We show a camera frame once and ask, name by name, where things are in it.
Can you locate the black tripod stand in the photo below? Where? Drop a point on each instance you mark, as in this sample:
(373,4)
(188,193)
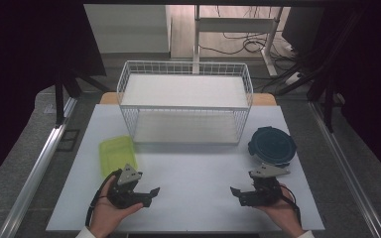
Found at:
(61,95)

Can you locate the person's right hand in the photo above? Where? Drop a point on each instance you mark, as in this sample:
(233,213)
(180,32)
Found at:
(282,211)

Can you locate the aluminium rail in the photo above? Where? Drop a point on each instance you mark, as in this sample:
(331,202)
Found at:
(344,172)
(34,175)

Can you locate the white power strip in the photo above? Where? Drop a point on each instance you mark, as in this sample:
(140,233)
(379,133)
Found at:
(292,78)

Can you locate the person's left hand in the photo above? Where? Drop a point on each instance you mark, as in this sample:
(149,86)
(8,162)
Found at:
(107,214)

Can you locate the white metal desk frame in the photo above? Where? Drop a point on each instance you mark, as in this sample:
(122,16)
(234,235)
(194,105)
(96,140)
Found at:
(234,24)

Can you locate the round container with dark lid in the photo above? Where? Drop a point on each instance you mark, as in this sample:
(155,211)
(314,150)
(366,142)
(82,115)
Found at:
(272,146)

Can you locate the wooden table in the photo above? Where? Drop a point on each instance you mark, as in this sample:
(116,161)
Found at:
(107,98)

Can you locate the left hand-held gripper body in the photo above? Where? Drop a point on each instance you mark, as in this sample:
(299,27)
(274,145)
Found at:
(125,185)

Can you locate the green rectangular plastic container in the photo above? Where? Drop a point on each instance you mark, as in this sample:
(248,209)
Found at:
(117,155)

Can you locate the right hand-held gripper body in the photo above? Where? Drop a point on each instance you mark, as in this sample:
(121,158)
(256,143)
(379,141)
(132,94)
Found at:
(266,185)

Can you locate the black metal stand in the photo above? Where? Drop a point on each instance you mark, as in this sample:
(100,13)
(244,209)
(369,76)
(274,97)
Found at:
(327,82)

